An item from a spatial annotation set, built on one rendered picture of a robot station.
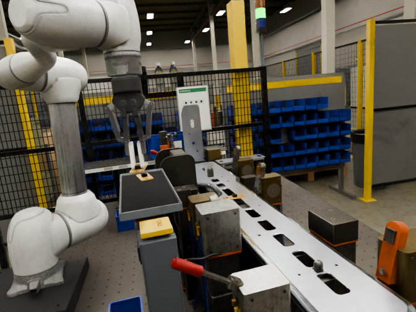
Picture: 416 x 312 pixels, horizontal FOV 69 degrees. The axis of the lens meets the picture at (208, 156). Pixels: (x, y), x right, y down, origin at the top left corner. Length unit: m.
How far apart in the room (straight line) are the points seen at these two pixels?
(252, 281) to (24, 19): 0.64
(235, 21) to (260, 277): 1.92
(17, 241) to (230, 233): 0.79
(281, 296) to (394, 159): 3.68
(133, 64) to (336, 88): 3.36
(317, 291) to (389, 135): 3.49
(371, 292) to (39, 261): 1.06
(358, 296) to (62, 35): 0.76
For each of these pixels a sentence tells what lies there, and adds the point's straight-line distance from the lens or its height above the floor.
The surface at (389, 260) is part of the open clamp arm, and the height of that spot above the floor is 1.03.
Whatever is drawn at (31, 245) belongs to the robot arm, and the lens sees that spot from 1.29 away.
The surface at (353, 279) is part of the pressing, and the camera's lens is 0.74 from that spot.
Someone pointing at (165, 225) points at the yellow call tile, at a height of 1.16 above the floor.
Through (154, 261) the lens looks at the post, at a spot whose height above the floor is 1.10.
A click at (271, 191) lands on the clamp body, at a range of 1.28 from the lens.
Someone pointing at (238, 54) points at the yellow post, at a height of 1.64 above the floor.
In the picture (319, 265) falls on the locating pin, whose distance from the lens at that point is 0.74.
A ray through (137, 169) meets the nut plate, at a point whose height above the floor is 1.22.
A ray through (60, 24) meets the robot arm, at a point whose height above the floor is 1.55.
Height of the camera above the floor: 1.40
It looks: 12 degrees down
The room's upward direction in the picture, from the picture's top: 5 degrees counter-clockwise
